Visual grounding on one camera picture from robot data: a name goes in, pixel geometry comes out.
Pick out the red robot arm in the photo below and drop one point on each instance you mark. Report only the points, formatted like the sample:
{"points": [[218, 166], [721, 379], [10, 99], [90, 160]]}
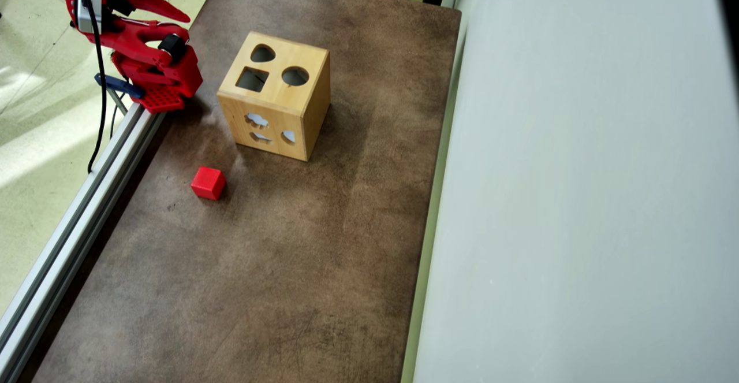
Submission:
{"points": [[173, 77]]}

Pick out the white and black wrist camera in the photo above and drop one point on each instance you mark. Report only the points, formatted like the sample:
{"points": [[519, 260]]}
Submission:
{"points": [[86, 16]]}

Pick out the blue clamp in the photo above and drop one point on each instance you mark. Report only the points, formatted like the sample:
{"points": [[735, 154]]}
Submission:
{"points": [[118, 85]]}

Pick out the aluminium profile rail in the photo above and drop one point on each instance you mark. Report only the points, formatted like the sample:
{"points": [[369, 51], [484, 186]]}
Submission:
{"points": [[58, 244]]}

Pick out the wooden shape sorter box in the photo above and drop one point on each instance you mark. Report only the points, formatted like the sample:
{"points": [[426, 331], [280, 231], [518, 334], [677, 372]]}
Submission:
{"points": [[314, 111]]}

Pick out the red cube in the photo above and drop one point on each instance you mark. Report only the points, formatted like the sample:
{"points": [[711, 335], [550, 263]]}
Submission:
{"points": [[208, 183]]}

